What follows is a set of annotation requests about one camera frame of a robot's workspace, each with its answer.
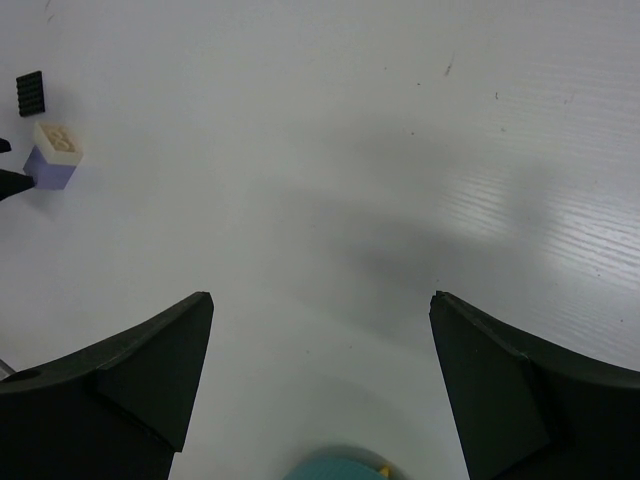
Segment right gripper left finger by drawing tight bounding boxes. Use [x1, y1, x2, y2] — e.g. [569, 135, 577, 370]
[1, 292, 214, 479]

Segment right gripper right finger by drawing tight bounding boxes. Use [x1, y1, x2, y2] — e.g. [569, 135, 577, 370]
[429, 291, 639, 479]

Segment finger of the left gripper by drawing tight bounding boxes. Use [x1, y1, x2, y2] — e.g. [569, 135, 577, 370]
[0, 139, 11, 153]
[0, 169, 35, 201]

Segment purple lego block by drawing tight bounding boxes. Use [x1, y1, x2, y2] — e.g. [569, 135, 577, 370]
[23, 146, 76, 190]

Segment teal divided round container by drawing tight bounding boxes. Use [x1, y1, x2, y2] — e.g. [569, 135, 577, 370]
[283, 445, 409, 480]

